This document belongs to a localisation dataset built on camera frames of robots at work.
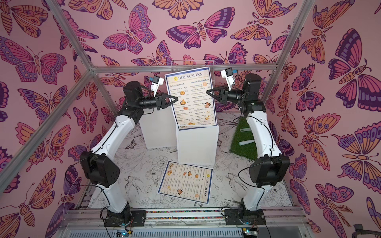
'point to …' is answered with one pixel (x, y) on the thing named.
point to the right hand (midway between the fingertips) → (210, 91)
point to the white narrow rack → (197, 144)
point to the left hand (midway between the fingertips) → (179, 100)
